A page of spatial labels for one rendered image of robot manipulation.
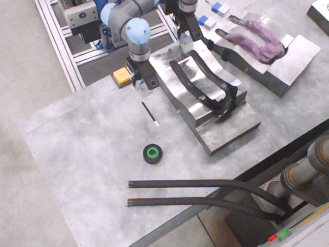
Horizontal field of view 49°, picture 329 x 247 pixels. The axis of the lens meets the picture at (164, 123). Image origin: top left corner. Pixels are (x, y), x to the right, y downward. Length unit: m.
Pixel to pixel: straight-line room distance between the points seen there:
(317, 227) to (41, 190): 1.85
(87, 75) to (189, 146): 1.10
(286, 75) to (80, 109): 0.91
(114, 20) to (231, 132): 0.65
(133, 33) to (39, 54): 1.74
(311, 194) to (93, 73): 1.59
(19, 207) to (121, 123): 1.07
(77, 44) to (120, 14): 1.34
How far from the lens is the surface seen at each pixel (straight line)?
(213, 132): 1.49
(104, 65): 2.43
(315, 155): 1.08
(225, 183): 1.37
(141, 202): 1.41
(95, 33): 1.86
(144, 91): 1.45
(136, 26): 1.18
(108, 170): 1.49
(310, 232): 0.82
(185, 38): 1.64
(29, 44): 2.92
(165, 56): 1.65
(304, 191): 1.31
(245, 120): 1.54
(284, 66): 1.66
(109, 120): 1.57
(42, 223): 2.34
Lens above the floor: 2.22
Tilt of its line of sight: 66 degrees down
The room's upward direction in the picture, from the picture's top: 3 degrees clockwise
